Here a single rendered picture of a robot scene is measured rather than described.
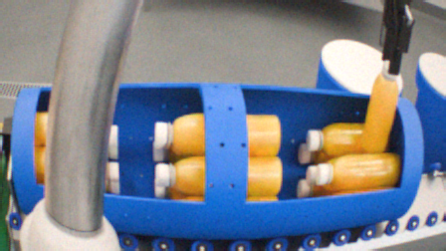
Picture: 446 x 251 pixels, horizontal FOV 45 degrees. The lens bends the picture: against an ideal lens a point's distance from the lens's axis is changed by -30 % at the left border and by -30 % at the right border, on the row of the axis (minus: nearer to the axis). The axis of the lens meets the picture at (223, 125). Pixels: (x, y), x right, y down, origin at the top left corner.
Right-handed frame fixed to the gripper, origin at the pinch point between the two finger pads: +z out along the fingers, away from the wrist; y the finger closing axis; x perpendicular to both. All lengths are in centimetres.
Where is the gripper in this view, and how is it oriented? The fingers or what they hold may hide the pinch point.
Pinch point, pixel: (392, 54)
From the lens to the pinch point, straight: 123.9
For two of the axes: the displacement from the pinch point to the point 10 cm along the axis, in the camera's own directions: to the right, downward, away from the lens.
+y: -0.9, -6.4, 7.6
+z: -1.3, 7.7, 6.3
